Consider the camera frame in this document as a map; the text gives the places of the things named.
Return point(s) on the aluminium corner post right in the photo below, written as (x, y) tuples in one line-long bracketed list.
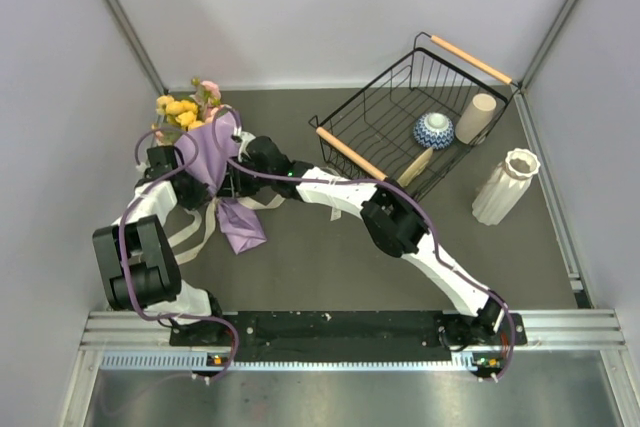
[(549, 40)]

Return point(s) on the aluminium corner post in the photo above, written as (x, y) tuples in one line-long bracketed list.
[(549, 40), (133, 41)]

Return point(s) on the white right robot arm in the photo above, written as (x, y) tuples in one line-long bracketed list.
[(395, 222)]

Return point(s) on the wooden basket handle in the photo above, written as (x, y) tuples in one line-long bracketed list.
[(353, 156), (470, 59)]

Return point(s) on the near wooden basket handle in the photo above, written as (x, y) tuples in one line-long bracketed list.
[(353, 156)]

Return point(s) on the black wire basket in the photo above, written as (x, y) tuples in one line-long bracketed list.
[(377, 121)]

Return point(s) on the purple pink wrapping paper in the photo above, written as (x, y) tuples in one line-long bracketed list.
[(206, 151)]

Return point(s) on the aluminium front rail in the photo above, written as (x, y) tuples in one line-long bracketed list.
[(122, 340)]

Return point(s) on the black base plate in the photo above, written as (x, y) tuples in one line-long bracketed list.
[(357, 336)]

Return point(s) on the yellow pink flower bunch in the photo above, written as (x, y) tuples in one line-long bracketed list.
[(189, 113)]

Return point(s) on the aluminium corner post left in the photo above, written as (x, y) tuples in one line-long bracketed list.
[(133, 41)]

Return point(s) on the far wooden basket handle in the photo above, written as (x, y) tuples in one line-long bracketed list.
[(470, 59)]

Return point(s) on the white ribbed vase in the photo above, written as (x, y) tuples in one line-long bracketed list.
[(506, 185)]

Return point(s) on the cream ribbon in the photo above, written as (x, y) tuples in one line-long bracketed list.
[(237, 221)]

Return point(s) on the blue white patterned bowl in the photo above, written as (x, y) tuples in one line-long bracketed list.
[(434, 130)]

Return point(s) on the beige cylindrical cup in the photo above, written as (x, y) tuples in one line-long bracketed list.
[(472, 125)]

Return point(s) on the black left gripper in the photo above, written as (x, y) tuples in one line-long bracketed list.
[(200, 196)]

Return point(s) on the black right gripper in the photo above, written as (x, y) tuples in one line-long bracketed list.
[(233, 184)]

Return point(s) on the wooden spatula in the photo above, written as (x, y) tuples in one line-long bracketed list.
[(415, 168)]

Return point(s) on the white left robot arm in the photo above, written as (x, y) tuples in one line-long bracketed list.
[(135, 254)]

